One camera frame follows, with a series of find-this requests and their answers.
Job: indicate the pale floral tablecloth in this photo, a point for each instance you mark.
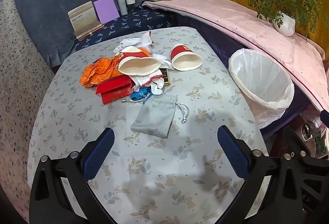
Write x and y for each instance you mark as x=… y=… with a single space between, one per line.
x=77 y=116

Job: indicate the red gift box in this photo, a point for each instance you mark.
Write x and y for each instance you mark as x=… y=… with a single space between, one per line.
x=113 y=90

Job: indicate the white lined waste bin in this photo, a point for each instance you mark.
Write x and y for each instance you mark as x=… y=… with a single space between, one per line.
x=259 y=77

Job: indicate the white tube bottle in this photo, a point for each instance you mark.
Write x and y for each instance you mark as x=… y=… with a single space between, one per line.
x=122 y=5

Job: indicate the purple card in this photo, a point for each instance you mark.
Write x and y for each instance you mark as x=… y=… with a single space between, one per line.
x=106 y=9

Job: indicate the beige desk calendar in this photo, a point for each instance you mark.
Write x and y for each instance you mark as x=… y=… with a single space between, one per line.
x=82 y=19

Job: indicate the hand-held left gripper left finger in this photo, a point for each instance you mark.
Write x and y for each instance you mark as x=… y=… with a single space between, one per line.
x=99 y=154

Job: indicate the blue wrapper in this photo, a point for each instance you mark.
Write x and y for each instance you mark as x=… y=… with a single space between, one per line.
x=140 y=94

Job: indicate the squashed red white paper cup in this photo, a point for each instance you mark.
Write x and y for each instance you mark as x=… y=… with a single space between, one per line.
x=138 y=66

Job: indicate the red paper cup gold label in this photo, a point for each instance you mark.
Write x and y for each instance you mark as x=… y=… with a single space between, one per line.
x=185 y=58

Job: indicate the white plant pot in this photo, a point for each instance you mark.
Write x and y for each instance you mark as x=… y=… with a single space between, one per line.
x=285 y=23

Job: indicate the navy floral cloth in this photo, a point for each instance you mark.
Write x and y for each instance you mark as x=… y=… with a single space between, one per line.
x=138 y=22

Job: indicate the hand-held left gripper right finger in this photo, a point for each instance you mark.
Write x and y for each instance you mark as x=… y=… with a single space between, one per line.
x=232 y=152

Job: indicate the pink cloth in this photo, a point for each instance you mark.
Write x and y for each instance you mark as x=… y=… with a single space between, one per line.
x=231 y=15

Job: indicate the black gold cigarette box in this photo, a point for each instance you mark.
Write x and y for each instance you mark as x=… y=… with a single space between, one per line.
x=165 y=77

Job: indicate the dark purple cloth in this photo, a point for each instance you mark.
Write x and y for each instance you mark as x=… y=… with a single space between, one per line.
x=218 y=36

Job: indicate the orange plastic bag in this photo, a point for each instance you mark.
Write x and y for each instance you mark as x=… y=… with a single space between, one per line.
x=99 y=72

